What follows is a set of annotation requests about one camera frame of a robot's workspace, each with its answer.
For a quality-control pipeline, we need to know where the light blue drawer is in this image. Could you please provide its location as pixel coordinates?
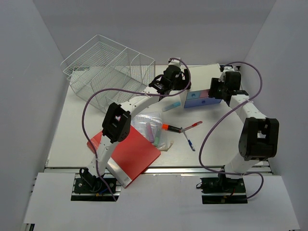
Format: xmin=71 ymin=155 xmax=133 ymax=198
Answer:
xmin=186 ymin=91 xmax=201 ymax=100

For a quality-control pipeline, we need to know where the white mini drawer cabinet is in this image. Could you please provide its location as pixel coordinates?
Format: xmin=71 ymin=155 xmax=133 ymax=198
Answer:
xmin=180 ymin=64 xmax=220 ymax=107

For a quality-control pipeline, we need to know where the periwinkle blue drawer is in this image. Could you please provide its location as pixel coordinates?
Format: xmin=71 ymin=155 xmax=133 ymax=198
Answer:
xmin=184 ymin=97 xmax=221 ymax=108

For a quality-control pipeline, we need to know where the pink drawer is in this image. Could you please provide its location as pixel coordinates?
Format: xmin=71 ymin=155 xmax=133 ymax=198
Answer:
xmin=199 ymin=90 xmax=209 ymax=98

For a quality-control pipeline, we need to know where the orange black highlighter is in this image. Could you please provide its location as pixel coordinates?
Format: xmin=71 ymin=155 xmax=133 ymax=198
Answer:
xmin=162 ymin=124 xmax=181 ymax=133

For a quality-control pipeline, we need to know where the red pen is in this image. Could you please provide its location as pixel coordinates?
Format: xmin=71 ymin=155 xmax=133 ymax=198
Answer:
xmin=182 ymin=121 xmax=203 ymax=132

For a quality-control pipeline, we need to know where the purple highlighter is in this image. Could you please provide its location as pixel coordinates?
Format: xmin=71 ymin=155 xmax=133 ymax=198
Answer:
xmin=146 ymin=122 xmax=154 ymax=143

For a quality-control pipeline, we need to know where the blue pen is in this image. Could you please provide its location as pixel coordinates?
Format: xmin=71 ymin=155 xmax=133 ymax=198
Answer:
xmin=183 ymin=131 xmax=195 ymax=152

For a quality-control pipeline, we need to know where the green highlighter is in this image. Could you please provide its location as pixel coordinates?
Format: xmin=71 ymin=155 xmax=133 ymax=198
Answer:
xmin=153 ymin=128 xmax=161 ymax=147

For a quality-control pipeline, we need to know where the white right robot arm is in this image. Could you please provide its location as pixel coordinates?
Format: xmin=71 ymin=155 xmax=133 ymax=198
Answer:
xmin=208 ymin=71 xmax=279 ymax=192

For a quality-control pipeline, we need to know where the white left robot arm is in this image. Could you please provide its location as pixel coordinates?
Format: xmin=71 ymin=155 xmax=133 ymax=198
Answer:
xmin=80 ymin=64 xmax=191 ymax=192

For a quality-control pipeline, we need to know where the blue highlighter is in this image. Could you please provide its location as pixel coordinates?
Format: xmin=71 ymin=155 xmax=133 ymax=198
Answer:
xmin=162 ymin=102 xmax=181 ymax=112

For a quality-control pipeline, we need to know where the clear plastic bag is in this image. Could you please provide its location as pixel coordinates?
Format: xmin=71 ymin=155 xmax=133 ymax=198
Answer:
xmin=131 ymin=112 xmax=168 ymax=151

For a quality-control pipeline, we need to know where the red folder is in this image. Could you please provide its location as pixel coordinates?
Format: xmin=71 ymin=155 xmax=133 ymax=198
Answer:
xmin=87 ymin=125 xmax=161 ymax=189

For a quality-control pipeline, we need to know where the white wire mesh organizer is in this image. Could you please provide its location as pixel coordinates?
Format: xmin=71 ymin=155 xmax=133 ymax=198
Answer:
xmin=60 ymin=35 xmax=155 ymax=113

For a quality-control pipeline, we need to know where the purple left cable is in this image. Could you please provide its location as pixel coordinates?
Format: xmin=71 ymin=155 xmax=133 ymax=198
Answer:
xmin=81 ymin=57 xmax=192 ymax=202

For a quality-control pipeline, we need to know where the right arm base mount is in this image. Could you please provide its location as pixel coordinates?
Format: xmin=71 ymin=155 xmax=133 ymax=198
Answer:
xmin=196 ymin=174 xmax=248 ymax=205

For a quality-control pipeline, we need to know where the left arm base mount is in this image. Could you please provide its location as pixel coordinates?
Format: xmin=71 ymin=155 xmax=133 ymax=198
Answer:
xmin=71 ymin=168 xmax=121 ymax=202

